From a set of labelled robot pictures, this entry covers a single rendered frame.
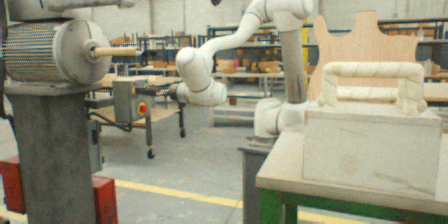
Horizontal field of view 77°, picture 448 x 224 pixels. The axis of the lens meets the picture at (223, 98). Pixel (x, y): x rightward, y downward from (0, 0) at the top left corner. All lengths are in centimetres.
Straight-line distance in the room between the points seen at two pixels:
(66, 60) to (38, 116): 29
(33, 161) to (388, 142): 128
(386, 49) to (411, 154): 43
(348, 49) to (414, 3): 1127
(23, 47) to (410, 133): 125
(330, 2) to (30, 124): 1136
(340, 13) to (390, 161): 1132
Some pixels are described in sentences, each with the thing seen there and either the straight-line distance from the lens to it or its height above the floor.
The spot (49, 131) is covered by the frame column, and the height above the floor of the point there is 94.
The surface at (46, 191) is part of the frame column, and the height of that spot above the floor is 69.
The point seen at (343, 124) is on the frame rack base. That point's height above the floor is 108.
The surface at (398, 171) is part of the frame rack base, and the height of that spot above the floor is 98.
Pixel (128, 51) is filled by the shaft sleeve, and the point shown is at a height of 125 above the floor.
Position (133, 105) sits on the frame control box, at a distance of 139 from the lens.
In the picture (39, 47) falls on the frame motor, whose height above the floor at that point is 127.
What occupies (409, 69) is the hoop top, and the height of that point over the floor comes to 120.
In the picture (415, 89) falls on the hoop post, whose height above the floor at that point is 116.
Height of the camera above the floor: 124
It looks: 9 degrees down
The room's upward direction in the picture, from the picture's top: 1 degrees counter-clockwise
